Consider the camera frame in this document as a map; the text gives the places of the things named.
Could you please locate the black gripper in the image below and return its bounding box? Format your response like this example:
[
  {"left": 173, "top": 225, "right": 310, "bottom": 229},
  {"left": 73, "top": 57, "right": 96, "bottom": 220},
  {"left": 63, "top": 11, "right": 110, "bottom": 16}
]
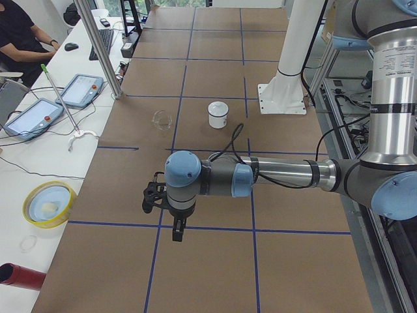
[{"left": 169, "top": 209, "right": 190, "bottom": 242}]

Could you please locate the clear glass funnel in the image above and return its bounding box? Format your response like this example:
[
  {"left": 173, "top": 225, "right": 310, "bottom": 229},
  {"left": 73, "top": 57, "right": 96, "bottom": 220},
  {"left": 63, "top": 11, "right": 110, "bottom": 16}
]
[{"left": 152, "top": 110, "right": 172, "bottom": 131}]

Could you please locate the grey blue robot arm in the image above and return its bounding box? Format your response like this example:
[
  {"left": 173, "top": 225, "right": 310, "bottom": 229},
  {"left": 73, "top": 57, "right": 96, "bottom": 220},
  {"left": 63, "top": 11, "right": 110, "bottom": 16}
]
[{"left": 162, "top": 1, "right": 416, "bottom": 241}]

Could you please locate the white enamel mug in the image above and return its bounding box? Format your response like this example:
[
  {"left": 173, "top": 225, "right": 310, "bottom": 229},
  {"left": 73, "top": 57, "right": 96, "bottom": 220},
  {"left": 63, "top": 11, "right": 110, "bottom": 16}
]
[{"left": 208, "top": 101, "right": 229, "bottom": 129}]

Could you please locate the yellow rimmed bowl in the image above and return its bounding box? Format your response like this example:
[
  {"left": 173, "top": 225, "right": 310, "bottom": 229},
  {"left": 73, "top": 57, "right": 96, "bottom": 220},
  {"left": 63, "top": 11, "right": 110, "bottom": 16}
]
[{"left": 22, "top": 181, "right": 77, "bottom": 229}]

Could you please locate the silver green reacher grabber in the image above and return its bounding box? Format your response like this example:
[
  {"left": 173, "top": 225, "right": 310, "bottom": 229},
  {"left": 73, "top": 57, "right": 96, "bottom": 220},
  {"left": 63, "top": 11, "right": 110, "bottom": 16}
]
[{"left": 40, "top": 63, "right": 99, "bottom": 152}]

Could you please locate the brown paper table cover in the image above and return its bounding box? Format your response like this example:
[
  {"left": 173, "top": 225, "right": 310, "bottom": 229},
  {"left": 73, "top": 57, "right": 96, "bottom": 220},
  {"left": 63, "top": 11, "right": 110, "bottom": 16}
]
[{"left": 33, "top": 8, "right": 373, "bottom": 312}]

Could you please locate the clear round lid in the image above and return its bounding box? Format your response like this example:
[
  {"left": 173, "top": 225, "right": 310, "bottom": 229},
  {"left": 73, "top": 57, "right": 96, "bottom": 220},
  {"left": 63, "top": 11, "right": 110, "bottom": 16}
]
[{"left": 19, "top": 235, "right": 37, "bottom": 253}]

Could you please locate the far blue teach pendant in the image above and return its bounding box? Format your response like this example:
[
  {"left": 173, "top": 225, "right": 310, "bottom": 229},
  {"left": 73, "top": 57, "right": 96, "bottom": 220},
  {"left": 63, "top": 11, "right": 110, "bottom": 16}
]
[{"left": 60, "top": 74, "right": 104, "bottom": 109}]

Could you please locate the blue teach pendant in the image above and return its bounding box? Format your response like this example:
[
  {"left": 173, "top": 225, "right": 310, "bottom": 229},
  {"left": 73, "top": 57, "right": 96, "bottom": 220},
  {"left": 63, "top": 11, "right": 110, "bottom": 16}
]
[
  {"left": 4, "top": 98, "right": 64, "bottom": 141},
  {"left": 60, "top": 74, "right": 104, "bottom": 109}
]

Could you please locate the red cylinder tube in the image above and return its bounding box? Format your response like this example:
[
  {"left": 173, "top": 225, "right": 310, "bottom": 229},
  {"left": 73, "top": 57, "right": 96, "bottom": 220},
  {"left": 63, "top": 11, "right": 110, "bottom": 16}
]
[{"left": 1, "top": 263, "right": 46, "bottom": 291}]

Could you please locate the near blue teach pendant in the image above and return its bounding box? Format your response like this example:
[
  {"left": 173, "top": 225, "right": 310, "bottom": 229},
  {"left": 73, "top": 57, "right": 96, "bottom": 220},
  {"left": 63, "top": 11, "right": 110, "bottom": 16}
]
[{"left": 4, "top": 98, "right": 64, "bottom": 141}]

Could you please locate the black keyboard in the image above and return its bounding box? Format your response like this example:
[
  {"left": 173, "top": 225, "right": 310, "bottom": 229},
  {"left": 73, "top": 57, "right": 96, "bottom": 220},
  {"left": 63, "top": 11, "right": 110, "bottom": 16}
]
[{"left": 89, "top": 28, "right": 115, "bottom": 61}]

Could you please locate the black computer mouse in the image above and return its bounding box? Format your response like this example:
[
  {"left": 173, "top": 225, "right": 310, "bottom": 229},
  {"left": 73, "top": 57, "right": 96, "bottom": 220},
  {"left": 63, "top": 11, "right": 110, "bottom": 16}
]
[{"left": 64, "top": 42, "right": 79, "bottom": 52}]

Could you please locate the person in black shirt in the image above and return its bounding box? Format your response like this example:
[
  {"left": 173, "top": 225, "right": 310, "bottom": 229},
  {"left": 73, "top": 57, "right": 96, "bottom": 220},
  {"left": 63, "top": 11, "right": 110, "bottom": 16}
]
[{"left": 1, "top": 0, "right": 60, "bottom": 87}]

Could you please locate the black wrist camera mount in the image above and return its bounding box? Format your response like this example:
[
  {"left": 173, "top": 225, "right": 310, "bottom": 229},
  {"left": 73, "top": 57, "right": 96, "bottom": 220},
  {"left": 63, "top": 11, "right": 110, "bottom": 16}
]
[{"left": 142, "top": 171, "right": 169, "bottom": 214}]

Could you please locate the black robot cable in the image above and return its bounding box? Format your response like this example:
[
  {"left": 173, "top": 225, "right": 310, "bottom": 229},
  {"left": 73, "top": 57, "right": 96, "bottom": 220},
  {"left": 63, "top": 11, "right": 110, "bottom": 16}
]
[{"left": 208, "top": 123, "right": 372, "bottom": 189}]

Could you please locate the aluminium frame post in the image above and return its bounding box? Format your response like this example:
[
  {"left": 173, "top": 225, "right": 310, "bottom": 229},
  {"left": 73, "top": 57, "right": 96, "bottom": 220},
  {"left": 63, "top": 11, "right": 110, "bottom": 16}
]
[{"left": 74, "top": 0, "right": 122, "bottom": 99}]

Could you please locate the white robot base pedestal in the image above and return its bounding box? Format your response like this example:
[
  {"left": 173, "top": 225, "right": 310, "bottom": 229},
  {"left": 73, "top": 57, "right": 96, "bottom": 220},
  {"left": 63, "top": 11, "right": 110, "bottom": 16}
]
[{"left": 258, "top": 0, "right": 328, "bottom": 115}]

